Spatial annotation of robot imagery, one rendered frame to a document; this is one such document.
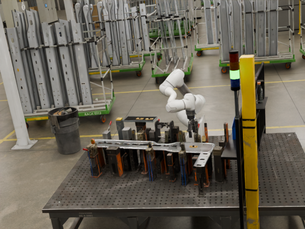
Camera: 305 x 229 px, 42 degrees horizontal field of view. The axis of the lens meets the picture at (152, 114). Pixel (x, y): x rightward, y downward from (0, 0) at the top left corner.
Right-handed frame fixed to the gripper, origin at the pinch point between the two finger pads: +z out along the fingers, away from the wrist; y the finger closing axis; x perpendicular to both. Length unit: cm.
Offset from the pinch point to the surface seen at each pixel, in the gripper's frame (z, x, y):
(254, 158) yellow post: -3, 67, 53
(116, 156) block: 19, -76, 21
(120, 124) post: 4, -93, -30
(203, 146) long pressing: 13.9, 9.7, -0.5
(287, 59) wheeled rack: 84, 54, -695
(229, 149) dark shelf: 11.0, 37.6, 8.5
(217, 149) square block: 8.2, 27.7, 16.6
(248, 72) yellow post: -75, 65, 53
